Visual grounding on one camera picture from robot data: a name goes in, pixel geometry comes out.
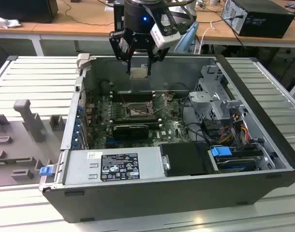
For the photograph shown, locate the pale blue teach pendant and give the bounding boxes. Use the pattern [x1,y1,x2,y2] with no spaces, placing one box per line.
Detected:
[174,21,200,55]

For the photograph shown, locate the blue disk carrier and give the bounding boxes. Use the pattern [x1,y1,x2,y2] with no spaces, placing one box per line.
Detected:
[209,145,233,165]

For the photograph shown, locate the large black box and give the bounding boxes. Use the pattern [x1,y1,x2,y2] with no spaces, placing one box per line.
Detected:
[0,0,59,24]

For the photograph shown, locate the green motherboard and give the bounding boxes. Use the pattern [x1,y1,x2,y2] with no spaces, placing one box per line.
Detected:
[86,93,194,149]

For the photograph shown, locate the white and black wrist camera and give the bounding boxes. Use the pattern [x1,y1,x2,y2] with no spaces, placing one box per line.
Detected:
[149,9,182,48]

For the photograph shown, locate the black plastic shroud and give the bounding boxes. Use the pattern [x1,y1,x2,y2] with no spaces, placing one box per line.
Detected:
[159,142,221,177]

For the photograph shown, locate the grey power supply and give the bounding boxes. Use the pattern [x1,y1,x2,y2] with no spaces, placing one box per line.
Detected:
[54,147,166,187]

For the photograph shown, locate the black PC case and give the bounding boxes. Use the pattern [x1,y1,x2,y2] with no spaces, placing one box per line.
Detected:
[38,53,295,224]

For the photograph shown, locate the small black PC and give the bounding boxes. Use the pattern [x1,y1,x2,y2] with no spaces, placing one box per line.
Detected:
[113,3,126,33]

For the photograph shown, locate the blue card retainer strip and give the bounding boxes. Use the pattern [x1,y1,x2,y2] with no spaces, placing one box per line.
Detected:
[72,103,85,148]

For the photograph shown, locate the black desktop PC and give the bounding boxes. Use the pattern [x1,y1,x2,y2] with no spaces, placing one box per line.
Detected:
[221,0,295,39]

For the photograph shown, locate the hard disk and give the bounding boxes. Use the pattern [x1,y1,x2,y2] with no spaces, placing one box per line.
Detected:
[216,156,257,174]

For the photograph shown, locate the grey parts rack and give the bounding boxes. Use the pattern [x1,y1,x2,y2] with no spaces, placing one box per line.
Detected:
[0,99,68,188]

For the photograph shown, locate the black graphics card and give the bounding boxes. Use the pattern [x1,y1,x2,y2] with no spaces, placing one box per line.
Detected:
[113,124,149,140]

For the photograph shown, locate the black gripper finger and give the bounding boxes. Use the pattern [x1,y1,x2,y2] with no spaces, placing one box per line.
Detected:
[108,29,136,73]
[147,46,171,76]

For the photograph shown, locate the white cable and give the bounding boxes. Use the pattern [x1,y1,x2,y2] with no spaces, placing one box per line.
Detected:
[199,20,216,54]

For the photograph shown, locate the silver CPU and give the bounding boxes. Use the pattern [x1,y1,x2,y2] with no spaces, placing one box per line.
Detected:
[130,67,148,79]

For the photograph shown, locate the silver drive cage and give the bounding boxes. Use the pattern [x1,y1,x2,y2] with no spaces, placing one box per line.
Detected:
[188,64,250,127]

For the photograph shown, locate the CPU socket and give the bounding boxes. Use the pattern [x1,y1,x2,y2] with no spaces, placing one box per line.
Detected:
[124,101,154,119]

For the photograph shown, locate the yellow and orange wires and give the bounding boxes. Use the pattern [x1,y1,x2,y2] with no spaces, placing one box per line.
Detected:
[220,125,250,144]

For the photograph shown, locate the black cables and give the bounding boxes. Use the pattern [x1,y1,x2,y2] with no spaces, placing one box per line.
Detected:
[181,98,212,145]

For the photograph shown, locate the wooden desk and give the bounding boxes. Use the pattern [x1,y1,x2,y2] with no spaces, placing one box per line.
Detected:
[195,0,295,49]
[0,0,125,57]

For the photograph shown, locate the black RAM slot bank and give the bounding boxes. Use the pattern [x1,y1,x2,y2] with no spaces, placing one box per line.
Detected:
[111,89,155,102]
[112,115,162,124]

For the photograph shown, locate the crumpled white paper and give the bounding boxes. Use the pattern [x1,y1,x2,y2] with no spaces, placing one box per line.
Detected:
[0,13,22,29]

